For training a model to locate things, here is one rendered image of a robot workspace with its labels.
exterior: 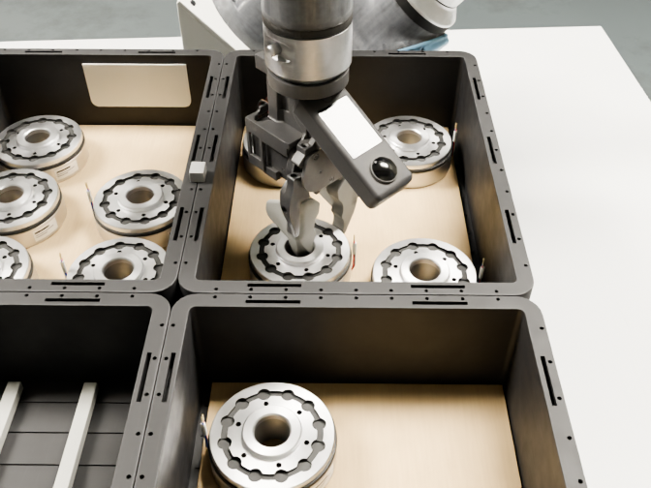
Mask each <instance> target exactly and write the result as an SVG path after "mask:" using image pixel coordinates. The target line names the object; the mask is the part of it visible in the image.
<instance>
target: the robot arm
mask: <svg viewBox="0 0 651 488"><path fill-rule="evenodd" d="M462 1H463V0H212V2H213V4H214V6H215V8H216V10H217V12H218V13H219V15H220V17H221V18H222V19H223V20H224V21H225V23H226V24H227V25H228V27H229V28H230V29H231V30H232V32H233V33H234V34H235V35H236V36H237V38H238V39H239V40H240V41H242V42H243V43H244V44H245V45H246V46H247V47H249V48H250V49H264V51H260V52H258V53H256V54H255V61H256V68H257V69H259V70H261V71H263V72H264V73H266V83H267V97H266V99H265V100H260V101H259V102H258V107H257V111H256V112H254V113H252V114H250V115H248V116H246V117H245V124H246V135H247V145H248V156H249V162H250V163H252V164H253V165H255V166H256V167H258V168H260V169H261V170H262V171H263V172H264V173H265V174H267V175H268V176H269V177H271V178H272V179H274V180H275V181H277V180H279V179H281V178H284V179H285V180H286V181H285V183H284V185H283V186H282V188H281V191H280V199H269V200H268V201H267V202H266V206H265V210H266V213H267V216H268V217H269V219H270V220H271V221H272V222H273V223H274V224H275V225H276V226H277V227H278V228H279V229H280V230H282V232H283V233H284V234H285V235H286V236H287V237H288V238H289V243H290V245H291V247H292V250H293V252H294V254H295V255H296V256H297V257H298V258H302V257H306V256H308V255H310V254H311V253H312V252H313V251H314V245H313V243H314V239H315V236H316V232H315V230H314V225H315V221H316V218H317V216H318V214H319V211H320V203H319V202H318V201H316V200H315V199H313V198H311V197H310V193H314V194H315V195H317V194H320V195H321V196H322V197H323V198H324V199H325V200H326V201H327V202H328V203H329V204H330V205H331V212H332V213H333V222H332V224H333V225H334V226H335V227H337V228H338V229H340V230H341V231H342V232H343V233H345V232H346V230H347V228H348V225H349V223H350V222H351V219H352V217H353V214H354V212H355V209H356V205H357V198H358V197H359V198H360V199H361V200H362V202H363V203H364V204H365V205H366V207H368V208H370V209H373V208H376V207H377V206H379V205H380V204H382V203H383V202H385V201H386V200H388V199H389V198H391V197H393V196H394V195H396V194H397V193H398V192H400V191H401V190H403V189H404V188H405V187H406V186H407V185H408V184H409V183H410V182H411V181H412V178H413V175H412V173H411V172H410V170H409V169H408V168H407V167H406V165H405V164H404V163H403V162H402V160H401V159H400V158H399V157H398V155H397V154H396V153H395V151H394V150H393V149H392V148H391V146H390V145H389V144H388V142H387V141H386V140H385V138H384V137H383V136H382V135H381V133H380V132H379V131H378V130H377V128H376V127H375V126H374V125H373V123H372V122H371V121H370V119H369V118H368V117H367V116H366V114H365V113H364V112H363V111H362V109H361V108H360V107H359V106H358V104H357V103H356V101H355V100H354V99H353V98H352V96H351V95H350V94H349V93H348V91H347V90H346V89H345V87H346V85H347V84H348V81H349V67H350V65H351V63H352V50H440V49H442V48H443V47H444V46H446V45H447V44H448V43H449V41H450V40H449V38H448V34H447V33H445V32H446V31H447V30H448V29H449V28H450V27H451V26H452V25H453V24H454V23H455V20H456V7H457V6H458V5H459V4H460V3H461V2H462ZM261 102H265V104H263V105H261ZM265 112H267V114H266V115H264V116H261V117H260V115H261V114H263V113H265ZM255 119H256V120H255ZM251 134H252V135H251ZM252 139H253V147H252ZM253 150H254V153H253ZM309 192H310V193H309Z"/></svg>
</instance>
